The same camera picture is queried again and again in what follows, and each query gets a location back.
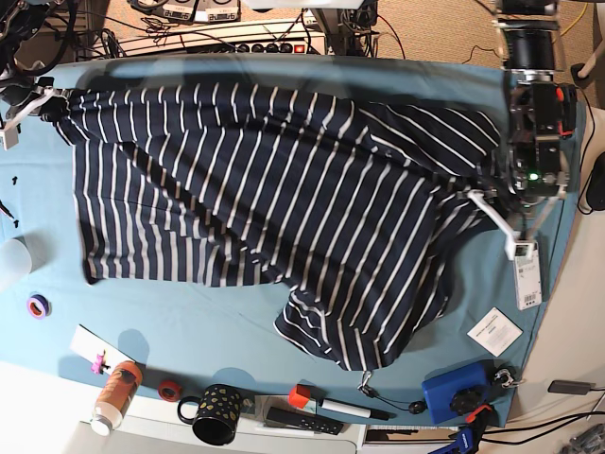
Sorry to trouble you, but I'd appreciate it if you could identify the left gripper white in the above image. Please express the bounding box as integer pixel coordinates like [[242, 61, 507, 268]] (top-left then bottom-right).
[[456, 188, 561, 241]]

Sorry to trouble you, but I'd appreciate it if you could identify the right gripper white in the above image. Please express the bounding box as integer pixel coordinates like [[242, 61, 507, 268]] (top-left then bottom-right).
[[4, 78, 71, 131]]

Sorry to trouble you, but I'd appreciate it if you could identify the navy white striped t-shirt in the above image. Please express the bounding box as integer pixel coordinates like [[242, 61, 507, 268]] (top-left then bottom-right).
[[54, 82, 500, 371]]

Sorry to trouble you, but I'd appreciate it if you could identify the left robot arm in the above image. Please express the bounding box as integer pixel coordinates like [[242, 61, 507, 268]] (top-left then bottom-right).
[[468, 1, 578, 257]]

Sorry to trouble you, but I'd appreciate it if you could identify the clear plastic blister pack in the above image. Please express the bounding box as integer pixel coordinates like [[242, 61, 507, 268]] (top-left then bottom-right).
[[513, 243, 543, 311]]

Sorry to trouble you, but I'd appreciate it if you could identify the black computer mouse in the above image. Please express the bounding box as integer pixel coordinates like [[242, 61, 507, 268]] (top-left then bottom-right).
[[585, 152, 605, 212]]

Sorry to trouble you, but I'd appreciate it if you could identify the small orange black tool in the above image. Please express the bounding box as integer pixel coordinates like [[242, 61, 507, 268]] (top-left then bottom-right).
[[556, 83, 578, 139]]

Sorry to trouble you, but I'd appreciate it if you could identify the white square paper packet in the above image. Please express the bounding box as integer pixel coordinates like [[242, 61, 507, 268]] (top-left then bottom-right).
[[467, 307, 523, 358]]

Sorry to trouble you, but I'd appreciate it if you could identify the translucent white cup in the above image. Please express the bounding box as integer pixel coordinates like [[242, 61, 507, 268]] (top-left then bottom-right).
[[0, 238, 32, 291]]

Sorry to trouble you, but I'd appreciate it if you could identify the silver carabiner keyring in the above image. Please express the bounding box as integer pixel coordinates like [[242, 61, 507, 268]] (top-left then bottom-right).
[[493, 368, 524, 389]]

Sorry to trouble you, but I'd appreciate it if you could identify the blue plastic box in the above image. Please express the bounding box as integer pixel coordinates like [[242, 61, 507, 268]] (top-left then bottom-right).
[[422, 362, 492, 425]]

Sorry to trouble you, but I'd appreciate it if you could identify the purple tape roll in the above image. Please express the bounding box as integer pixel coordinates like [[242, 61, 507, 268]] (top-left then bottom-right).
[[26, 294, 51, 320]]

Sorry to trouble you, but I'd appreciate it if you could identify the black knob on box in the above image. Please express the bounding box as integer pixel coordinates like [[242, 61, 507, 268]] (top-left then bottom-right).
[[450, 387, 484, 416]]

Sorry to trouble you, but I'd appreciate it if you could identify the black power adapter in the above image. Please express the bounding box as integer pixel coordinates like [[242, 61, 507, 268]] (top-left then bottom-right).
[[547, 379, 593, 395]]

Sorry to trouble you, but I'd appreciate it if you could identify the black power strip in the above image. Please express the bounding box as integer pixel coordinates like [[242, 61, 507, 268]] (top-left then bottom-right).
[[202, 42, 308, 54]]

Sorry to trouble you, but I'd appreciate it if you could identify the white paper sheet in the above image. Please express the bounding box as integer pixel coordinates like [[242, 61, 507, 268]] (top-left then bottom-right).
[[69, 324, 133, 370]]

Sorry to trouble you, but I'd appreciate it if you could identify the blue orange clamp bottom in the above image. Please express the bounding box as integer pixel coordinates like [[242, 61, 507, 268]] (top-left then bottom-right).
[[433, 404, 495, 454]]

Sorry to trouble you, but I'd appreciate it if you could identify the white black marker pen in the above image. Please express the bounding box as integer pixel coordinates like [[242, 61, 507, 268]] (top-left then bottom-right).
[[318, 399, 392, 421]]

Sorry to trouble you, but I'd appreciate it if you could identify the orange red cube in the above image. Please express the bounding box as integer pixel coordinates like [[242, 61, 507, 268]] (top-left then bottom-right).
[[287, 384, 311, 410]]

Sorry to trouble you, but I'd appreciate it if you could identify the orange bottle white cap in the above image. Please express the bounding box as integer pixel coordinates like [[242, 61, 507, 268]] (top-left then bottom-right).
[[90, 361, 143, 436]]

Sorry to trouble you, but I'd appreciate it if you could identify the black remote control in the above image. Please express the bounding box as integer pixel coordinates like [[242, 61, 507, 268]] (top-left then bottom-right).
[[266, 407, 344, 435]]

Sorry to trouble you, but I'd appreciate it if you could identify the teal table cloth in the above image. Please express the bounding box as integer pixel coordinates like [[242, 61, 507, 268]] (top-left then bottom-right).
[[1, 54, 579, 408]]

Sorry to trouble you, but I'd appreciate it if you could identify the red tape roll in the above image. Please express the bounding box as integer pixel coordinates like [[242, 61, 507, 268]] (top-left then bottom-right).
[[157, 379, 182, 403]]

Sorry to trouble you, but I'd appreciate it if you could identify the black mug gold pattern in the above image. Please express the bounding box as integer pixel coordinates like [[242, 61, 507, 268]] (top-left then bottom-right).
[[177, 384, 243, 446]]

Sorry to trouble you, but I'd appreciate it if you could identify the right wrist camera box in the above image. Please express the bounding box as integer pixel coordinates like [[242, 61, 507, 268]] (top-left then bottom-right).
[[0, 129, 19, 150]]

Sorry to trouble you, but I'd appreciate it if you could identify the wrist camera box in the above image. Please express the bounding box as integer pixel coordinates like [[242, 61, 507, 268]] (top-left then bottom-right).
[[505, 238, 538, 261], [0, 129, 19, 150]]

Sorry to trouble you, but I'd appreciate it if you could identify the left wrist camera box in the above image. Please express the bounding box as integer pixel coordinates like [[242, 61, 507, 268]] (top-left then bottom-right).
[[505, 238, 538, 261]]

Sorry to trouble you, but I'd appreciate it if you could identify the yellow cable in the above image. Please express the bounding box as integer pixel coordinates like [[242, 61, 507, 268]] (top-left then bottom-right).
[[560, 0, 590, 39]]

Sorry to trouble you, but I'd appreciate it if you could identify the black lanyard with clip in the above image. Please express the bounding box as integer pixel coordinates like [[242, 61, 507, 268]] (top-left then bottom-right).
[[358, 370, 427, 416]]

